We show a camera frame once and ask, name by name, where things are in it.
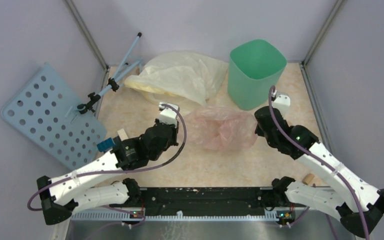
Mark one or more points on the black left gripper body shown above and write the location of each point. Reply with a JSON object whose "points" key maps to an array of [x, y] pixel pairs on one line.
{"points": [[172, 141]]}

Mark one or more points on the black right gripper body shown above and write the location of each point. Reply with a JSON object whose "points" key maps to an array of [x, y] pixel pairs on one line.
{"points": [[270, 139]]}

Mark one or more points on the pink translucent trash bag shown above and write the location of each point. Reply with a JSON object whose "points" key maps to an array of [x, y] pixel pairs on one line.
{"points": [[221, 128]]}

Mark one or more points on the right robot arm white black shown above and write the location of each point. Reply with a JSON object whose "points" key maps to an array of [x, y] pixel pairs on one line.
{"points": [[358, 205]]}

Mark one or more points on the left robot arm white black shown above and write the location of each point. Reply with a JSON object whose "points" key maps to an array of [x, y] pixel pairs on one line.
{"points": [[63, 196]]}

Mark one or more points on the green plastic trash bin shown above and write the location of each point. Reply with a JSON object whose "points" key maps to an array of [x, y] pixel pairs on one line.
{"points": [[254, 67]]}

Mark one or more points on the pale wooden block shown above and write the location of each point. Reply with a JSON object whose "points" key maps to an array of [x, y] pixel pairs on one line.
{"points": [[122, 134]]}

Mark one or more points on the blue block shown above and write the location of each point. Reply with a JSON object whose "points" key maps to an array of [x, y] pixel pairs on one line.
{"points": [[105, 145]]}

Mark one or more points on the wooden cylinder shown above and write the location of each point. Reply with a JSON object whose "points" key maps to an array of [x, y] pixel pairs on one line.
{"points": [[308, 179]]}

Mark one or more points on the light blue tripod stand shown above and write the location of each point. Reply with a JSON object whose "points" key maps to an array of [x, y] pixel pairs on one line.
{"points": [[113, 83]]}

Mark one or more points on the light blue perforated board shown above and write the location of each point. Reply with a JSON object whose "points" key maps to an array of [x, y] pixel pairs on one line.
{"points": [[45, 111]]}

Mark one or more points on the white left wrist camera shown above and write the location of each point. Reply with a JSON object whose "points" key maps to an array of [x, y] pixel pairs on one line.
{"points": [[168, 113]]}

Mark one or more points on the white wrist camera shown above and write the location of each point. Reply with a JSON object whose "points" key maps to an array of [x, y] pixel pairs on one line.
{"points": [[281, 102], [168, 113]]}

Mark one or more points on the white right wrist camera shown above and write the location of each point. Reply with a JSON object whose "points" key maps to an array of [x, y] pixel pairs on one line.
{"points": [[281, 102]]}

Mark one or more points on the white toothed cable rail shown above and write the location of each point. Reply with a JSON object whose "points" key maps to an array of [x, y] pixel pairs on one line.
{"points": [[111, 215]]}

